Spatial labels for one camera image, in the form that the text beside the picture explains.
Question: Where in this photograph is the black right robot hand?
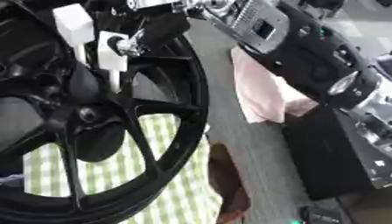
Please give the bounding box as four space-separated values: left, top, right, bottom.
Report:
86 0 193 58

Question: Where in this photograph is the white pin with flat head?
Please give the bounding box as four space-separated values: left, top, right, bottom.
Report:
96 30 132 95

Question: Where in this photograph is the black spoked wheel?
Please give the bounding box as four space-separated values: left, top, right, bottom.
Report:
0 0 212 224

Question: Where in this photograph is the pale pink cloth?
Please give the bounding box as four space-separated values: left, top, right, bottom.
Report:
229 45 320 125

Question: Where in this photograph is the black round object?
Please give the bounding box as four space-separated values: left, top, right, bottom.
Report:
74 122 128 164

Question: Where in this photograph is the black box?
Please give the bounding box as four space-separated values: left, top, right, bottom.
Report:
280 105 377 201

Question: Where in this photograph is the black device with cable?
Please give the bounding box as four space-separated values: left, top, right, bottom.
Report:
298 204 355 224

